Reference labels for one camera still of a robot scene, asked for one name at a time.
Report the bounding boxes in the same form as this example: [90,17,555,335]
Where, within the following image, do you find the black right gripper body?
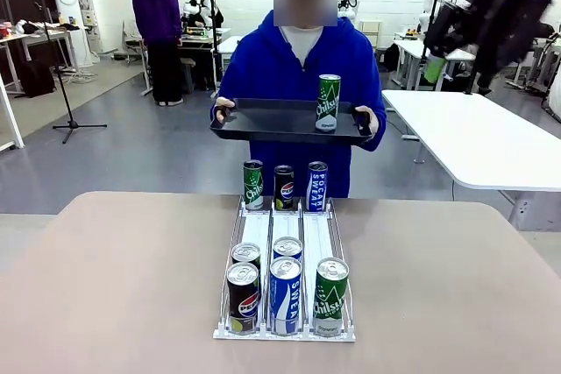
[453,0,554,80]

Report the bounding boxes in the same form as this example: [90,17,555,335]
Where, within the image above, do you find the green Chilsung cider can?
[243,159,265,211]
[316,74,343,135]
[312,257,351,339]

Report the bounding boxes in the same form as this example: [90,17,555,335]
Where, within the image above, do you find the black serving tray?
[209,97,374,146]

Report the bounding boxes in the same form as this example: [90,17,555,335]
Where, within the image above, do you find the person's left forearm blue sleeve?
[368,106,388,152]

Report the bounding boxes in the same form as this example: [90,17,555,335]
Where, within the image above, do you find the person in blue hoodie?
[209,0,389,199]

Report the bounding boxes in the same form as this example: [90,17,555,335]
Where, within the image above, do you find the person in purple hoodie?
[131,0,185,108]

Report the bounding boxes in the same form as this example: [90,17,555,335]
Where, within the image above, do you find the person's left hand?
[352,104,380,135]

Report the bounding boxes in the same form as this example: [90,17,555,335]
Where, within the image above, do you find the person's right hand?
[213,96,237,124]

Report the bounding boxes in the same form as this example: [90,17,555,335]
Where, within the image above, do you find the white lab desk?
[392,37,478,91]

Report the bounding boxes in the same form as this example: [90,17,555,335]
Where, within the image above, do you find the large white table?
[380,88,561,231]

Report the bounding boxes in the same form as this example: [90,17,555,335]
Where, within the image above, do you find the blue Pocari Sweat can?
[268,256,303,336]
[306,160,330,213]
[272,236,303,262]

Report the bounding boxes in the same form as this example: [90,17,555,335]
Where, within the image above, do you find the black Pepsi can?
[273,165,295,211]
[231,242,262,271]
[226,262,260,335]

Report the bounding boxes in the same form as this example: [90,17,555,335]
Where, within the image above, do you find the black and white humanoid robot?
[181,0,225,30]

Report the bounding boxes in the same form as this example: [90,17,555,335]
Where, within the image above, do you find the white chair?
[123,19,146,65]

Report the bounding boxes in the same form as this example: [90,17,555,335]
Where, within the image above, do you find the black microphone stand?
[34,1,109,145]

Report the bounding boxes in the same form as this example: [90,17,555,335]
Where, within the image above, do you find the cluttered white side table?
[0,19,82,95]

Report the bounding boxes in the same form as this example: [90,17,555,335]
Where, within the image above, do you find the black bag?
[18,60,58,99]

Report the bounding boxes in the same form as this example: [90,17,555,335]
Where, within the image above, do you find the white wire can rack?
[212,196,358,343]

